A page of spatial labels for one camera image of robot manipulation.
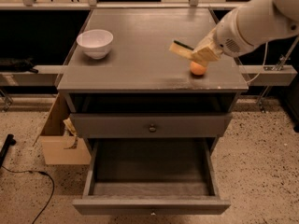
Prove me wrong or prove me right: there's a cardboard box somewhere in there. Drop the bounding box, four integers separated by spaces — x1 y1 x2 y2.
38 95 91 165

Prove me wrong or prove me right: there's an orange fruit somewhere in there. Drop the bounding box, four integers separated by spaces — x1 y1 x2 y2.
190 62 206 76

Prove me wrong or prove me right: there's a black stand foot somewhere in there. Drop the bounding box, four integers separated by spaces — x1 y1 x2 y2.
0 133 16 167

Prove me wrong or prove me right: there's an open grey middle drawer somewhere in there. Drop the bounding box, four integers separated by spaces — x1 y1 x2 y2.
73 138 230 216

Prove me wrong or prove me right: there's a grey drawer cabinet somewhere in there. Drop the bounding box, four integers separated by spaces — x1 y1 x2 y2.
57 7 249 142

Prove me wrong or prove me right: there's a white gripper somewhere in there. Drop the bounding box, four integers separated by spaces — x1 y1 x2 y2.
192 8 258 67

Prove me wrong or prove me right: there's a green yellow sponge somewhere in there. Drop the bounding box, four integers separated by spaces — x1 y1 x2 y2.
169 40 193 60

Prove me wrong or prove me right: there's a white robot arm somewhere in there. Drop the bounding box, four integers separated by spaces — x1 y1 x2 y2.
191 0 299 66

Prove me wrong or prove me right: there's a black floor cable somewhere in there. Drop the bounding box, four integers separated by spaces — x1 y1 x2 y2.
0 165 56 224

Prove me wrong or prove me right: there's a black cloth on rail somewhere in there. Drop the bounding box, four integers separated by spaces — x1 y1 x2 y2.
0 58 38 74

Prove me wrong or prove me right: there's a white ceramic bowl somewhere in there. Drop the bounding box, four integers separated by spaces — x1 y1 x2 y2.
77 29 114 60

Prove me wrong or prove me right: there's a grey top drawer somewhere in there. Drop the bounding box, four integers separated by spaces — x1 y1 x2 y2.
70 114 232 138

